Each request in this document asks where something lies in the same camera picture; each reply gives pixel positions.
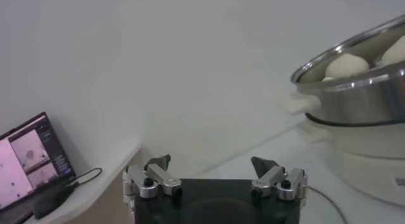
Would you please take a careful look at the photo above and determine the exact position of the thin black looped cable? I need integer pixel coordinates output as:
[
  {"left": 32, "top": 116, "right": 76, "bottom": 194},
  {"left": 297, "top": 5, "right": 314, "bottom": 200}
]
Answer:
[{"left": 68, "top": 167, "right": 103, "bottom": 187}]

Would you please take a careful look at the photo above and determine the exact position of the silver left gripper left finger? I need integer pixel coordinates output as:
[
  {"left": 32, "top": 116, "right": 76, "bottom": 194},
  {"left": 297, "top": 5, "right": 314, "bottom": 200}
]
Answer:
[{"left": 122, "top": 154, "right": 184, "bottom": 200}]

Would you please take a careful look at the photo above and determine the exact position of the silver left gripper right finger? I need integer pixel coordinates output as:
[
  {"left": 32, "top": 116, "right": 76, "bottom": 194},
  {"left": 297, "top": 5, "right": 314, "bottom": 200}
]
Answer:
[{"left": 250, "top": 156, "right": 308, "bottom": 202}]

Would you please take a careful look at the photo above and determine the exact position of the stainless steel steamer basket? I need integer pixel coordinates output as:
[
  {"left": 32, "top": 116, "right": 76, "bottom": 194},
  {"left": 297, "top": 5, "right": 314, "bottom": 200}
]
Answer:
[{"left": 283, "top": 15, "right": 405, "bottom": 127}]

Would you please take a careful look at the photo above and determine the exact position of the white electric cooker base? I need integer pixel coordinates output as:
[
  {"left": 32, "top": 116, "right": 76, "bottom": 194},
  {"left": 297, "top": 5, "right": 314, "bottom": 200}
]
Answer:
[{"left": 299, "top": 120, "right": 405, "bottom": 209}]

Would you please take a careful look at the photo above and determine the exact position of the black computer mouse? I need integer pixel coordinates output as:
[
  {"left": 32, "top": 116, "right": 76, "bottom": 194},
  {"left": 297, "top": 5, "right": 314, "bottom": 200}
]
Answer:
[{"left": 32, "top": 184, "right": 78, "bottom": 220}]

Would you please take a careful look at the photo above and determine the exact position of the white steamed baozi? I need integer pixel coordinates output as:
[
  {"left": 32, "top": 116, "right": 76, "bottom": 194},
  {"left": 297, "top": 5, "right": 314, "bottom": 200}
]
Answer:
[
  {"left": 380, "top": 34, "right": 405, "bottom": 67},
  {"left": 324, "top": 53, "right": 370, "bottom": 80}
]

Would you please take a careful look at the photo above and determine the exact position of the white rounded side desk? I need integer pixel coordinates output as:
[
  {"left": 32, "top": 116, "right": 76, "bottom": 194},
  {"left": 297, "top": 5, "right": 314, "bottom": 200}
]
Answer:
[{"left": 23, "top": 142, "right": 149, "bottom": 224}]

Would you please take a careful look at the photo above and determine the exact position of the black laptop with pink screen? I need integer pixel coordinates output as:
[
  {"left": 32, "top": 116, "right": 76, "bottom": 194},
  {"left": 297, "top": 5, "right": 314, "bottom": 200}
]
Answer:
[{"left": 0, "top": 111, "right": 76, "bottom": 224}]

